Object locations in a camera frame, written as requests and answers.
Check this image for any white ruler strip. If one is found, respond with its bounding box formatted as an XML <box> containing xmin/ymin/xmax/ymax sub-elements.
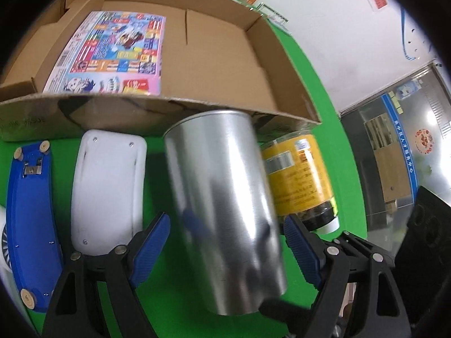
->
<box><xmin>259</xmin><ymin>3</ymin><xmax>291</xmax><ymax>26</ymax></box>

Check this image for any white handheld fan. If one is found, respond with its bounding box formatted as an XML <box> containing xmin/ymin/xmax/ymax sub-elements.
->
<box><xmin>0</xmin><ymin>204</ymin><xmax>27</xmax><ymax>310</ymax></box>

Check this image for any colourful printed booklet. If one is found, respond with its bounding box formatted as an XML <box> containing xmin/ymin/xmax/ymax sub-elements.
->
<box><xmin>44</xmin><ymin>11</ymin><xmax>166</xmax><ymax>96</ymax></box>

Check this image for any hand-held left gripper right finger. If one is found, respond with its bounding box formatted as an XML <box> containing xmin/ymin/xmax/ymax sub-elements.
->
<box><xmin>284</xmin><ymin>215</ymin><xmax>413</xmax><ymax>338</ymax></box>

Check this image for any white plastic case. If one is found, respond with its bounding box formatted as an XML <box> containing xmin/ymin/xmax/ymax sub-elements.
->
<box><xmin>70</xmin><ymin>130</ymin><xmax>147</xmax><ymax>257</ymax></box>

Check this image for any yellow label jar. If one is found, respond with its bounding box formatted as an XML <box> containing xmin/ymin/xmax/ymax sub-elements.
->
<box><xmin>259</xmin><ymin>132</ymin><xmax>341</xmax><ymax>234</ymax></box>

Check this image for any brown cardboard box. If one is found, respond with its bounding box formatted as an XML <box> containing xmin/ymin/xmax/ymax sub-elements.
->
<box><xmin>0</xmin><ymin>0</ymin><xmax>322</xmax><ymax>142</ymax></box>

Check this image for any glass door with metal frame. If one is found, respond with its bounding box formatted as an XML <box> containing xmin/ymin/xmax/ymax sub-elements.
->
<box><xmin>338</xmin><ymin>61</ymin><xmax>451</xmax><ymax>219</ymax></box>

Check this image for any blue stapler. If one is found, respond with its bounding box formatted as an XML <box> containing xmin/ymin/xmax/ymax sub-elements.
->
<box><xmin>6</xmin><ymin>141</ymin><xmax>66</xmax><ymax>312</ymax></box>

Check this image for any silver metal can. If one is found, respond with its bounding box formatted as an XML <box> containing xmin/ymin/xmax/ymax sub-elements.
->
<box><xmin>163</xmin><ymin>110</ymin><xmax>289</xmax><ymax>315</ymax></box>

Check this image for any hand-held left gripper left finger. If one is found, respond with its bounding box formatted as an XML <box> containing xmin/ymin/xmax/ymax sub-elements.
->
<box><xmin>44</xmin><ymin>212</ymin><xmax>171</xmax><ymax>338</ymax></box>

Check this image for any green table cloth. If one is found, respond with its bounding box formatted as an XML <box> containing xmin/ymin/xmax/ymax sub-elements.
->
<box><xmin>0</xmin><ymin>16</ymin><xmax>370</xmax><ymax>338</ymax></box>

